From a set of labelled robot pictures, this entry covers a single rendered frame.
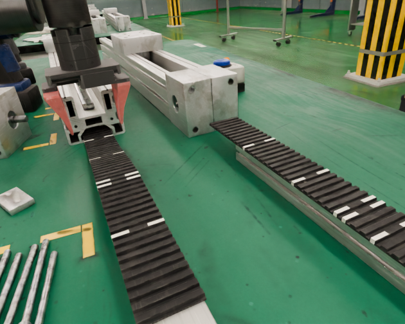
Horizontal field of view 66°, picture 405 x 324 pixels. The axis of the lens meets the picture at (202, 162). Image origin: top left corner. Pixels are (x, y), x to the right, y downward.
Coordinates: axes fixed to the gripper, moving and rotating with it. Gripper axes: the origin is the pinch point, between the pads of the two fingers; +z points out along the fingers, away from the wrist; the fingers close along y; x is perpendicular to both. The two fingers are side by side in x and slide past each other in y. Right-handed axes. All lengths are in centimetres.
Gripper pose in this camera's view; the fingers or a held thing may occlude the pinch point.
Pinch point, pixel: (96, 123)
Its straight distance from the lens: 53.8
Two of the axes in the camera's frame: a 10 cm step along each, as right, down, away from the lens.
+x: 4.2, 4.1, -8.1
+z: 0.8, 8.7, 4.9
